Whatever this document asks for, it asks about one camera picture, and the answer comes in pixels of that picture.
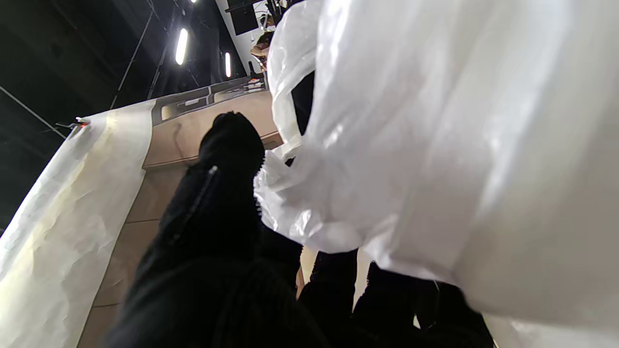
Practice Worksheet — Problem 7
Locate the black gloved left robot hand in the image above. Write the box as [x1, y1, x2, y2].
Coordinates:
[104, 112, 495, 348]

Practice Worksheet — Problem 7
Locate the white printed plastic bag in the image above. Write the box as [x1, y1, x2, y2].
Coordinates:
[254, 0, 619, 348]

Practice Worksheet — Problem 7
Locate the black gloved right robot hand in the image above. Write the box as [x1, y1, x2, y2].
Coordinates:
[292, 72, 316, 137]

